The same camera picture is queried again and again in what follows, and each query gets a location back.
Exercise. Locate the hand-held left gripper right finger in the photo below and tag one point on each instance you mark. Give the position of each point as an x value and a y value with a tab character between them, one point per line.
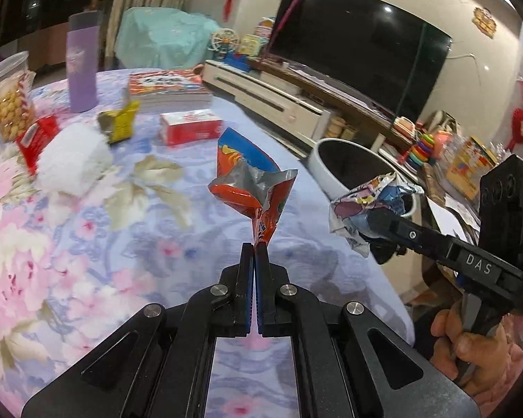
261	296

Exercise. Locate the cartoon print wrapper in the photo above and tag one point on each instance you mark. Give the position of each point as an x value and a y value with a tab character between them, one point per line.
357	209

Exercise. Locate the red and white carton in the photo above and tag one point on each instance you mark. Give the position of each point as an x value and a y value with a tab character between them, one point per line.
189	128

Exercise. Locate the red snack wrapper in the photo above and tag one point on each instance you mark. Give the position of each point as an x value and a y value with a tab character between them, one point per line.
35	139

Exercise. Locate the wooden frame glass door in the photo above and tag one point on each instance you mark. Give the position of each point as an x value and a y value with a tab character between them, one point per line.
35	4

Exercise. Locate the gold patterned curtain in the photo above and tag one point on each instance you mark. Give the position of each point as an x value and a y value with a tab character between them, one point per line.
117	8

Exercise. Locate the orange snack wrapper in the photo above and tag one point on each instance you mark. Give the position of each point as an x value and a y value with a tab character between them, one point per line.
231	152

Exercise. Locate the pink toy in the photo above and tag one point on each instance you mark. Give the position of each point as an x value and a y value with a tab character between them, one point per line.
265	28

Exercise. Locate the gold figure wall decal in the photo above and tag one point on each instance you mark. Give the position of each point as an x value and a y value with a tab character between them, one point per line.
484	21

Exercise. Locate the white round bin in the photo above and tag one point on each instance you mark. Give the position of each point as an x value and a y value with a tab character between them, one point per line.
320	170

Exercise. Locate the toy telephone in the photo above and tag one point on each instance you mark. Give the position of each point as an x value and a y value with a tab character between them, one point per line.
404	127

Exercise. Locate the teal cloth cover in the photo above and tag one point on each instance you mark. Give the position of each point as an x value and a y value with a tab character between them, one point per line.
165	35

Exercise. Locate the colourful toy house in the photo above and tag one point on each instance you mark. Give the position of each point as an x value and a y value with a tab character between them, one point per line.
249	45

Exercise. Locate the purple thermos bottle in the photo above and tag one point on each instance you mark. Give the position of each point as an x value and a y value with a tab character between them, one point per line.
83	74

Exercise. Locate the toy ferris wheel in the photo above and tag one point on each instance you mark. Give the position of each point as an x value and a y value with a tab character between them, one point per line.
223	43

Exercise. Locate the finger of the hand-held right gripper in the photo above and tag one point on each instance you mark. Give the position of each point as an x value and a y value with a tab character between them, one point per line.
409	230
385	252

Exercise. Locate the person's right hand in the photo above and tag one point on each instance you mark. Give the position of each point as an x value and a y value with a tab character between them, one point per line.
457	350

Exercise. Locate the yellow snack wrapper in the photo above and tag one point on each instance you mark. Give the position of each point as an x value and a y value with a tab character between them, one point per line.
122	124

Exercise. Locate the black flat television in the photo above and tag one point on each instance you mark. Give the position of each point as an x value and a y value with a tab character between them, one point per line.
361	43

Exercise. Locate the clear jar of snack balls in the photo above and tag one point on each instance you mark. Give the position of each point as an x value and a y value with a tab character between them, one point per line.
8	104

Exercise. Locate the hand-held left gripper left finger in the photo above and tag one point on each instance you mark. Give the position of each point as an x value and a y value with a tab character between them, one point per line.
247	296

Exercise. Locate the red cover book stack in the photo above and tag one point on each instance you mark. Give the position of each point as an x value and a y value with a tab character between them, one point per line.
165	82

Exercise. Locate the blue toy blocks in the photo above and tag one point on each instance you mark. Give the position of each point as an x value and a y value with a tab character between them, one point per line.
239	61

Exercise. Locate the yellow toy gift box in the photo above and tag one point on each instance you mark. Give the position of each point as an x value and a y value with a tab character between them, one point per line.
468	163

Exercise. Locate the white television cabinet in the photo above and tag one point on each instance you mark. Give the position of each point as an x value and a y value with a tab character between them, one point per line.
261	91

